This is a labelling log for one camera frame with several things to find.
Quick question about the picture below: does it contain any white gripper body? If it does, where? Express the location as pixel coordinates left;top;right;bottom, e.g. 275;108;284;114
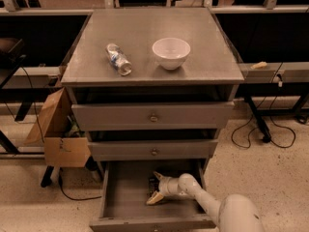
158;176;186;197

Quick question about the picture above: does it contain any black rxbar chocolate bar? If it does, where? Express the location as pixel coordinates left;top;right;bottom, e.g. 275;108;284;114
149;177;159;196

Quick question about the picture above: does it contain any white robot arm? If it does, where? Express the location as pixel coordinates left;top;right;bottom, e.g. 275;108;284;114
147;171;265;232

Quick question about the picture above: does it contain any grey middle drawer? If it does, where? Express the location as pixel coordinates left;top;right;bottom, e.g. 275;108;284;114
89;139;218;161

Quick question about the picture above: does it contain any grey open bottom drawer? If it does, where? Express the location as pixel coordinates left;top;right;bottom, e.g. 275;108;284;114
90;159;214;232

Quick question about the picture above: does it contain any grey top drawer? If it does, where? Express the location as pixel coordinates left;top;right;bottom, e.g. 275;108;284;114
71;101;234;131

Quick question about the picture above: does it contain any grey drawer cabinet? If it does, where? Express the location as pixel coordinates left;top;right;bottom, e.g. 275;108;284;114
60;7;245;176

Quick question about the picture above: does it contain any brown cardboard box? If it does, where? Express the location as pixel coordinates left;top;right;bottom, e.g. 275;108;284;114
25;88;91;167

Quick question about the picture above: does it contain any black table leg right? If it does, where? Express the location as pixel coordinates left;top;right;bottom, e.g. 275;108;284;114
244;96;271;143

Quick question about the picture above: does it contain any white ceramic bowl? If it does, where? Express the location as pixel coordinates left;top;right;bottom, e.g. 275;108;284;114
152;38;191;70

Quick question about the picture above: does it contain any clear plastic water bottle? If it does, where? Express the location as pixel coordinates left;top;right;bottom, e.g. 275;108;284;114
105;43;132;76

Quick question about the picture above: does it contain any black floor cable left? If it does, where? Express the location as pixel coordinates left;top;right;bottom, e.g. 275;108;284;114
57;167;102;202

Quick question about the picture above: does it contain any yellow foam piece on rail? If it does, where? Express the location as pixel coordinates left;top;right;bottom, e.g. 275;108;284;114
250;61;267;70

